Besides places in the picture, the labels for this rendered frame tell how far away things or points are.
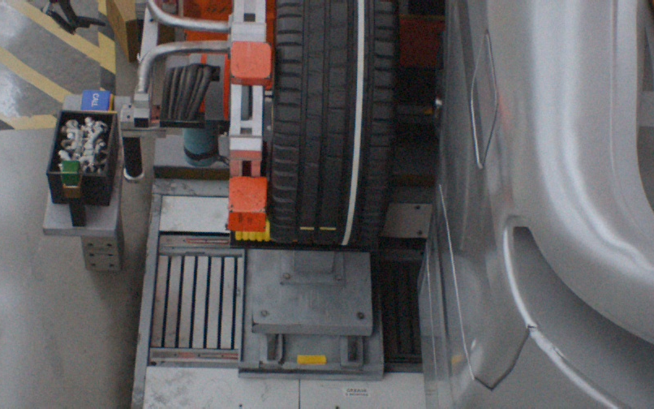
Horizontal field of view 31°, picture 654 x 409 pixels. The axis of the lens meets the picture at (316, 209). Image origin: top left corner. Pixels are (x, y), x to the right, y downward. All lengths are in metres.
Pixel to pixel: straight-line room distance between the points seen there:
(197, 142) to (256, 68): 0.65
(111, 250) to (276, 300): 0.52
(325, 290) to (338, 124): 0.84
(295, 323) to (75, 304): 0.65
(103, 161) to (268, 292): 0.53
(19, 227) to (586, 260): 2.26
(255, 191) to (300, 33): 0.32
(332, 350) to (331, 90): 0.95
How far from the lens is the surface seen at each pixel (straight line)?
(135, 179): 2.54
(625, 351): 1.62
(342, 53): 2.27
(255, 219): 2.35
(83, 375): 3.17
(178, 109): 2.35
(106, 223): 2.87
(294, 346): 3.02
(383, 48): 2.28
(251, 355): 3.00
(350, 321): 2.97
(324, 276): 3.03
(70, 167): 2.71
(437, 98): 2.57
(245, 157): 2.34
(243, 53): 2.23
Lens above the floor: 2.73
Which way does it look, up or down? 52 degrees down
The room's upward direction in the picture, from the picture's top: 5 degrees clockwise
